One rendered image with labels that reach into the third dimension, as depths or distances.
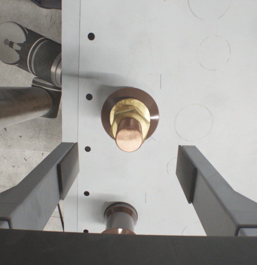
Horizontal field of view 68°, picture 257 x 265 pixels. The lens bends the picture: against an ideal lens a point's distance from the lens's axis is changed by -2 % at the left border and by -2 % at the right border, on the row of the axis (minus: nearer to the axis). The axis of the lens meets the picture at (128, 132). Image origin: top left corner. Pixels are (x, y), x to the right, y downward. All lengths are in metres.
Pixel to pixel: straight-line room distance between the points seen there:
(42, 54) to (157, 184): 0.42
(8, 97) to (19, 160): 1.76
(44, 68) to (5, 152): 1.81
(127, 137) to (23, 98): 0.41
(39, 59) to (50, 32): 1.38
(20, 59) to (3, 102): 0.15
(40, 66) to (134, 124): 0.39
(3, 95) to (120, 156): 0.30
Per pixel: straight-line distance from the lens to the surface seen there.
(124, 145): 0.21
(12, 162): 2.30
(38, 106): 0.64
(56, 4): 1.81
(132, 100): 0.30
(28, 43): 0.58
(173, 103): 0.41
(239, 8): 0.46
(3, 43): 0.63
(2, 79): 2.12
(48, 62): 0.54
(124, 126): 0.20
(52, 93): 0.74
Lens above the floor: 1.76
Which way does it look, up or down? 73 degrees down
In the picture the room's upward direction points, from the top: 176 degrees counter-clockwise
